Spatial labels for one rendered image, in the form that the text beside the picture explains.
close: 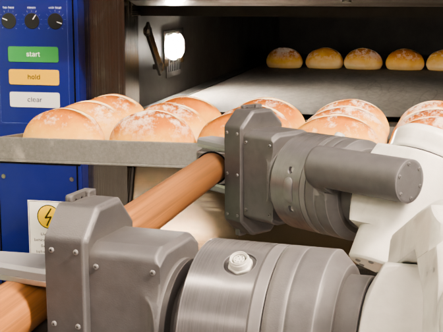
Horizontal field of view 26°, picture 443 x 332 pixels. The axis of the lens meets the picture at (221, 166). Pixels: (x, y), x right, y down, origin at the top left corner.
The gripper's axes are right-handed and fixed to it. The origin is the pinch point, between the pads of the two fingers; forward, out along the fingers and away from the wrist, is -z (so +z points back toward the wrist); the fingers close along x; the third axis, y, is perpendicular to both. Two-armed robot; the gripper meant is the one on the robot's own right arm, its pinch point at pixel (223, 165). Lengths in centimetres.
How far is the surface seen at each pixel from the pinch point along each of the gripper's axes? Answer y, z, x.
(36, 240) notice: 20, -71, 25
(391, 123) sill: 57, -25, 4
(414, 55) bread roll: 138, -81, -1
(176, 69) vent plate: 57, -78, -2
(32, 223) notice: 20, -72, 22
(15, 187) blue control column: 18, -74, 16
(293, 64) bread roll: 119, -106, 1
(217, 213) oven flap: 41, -48, 19
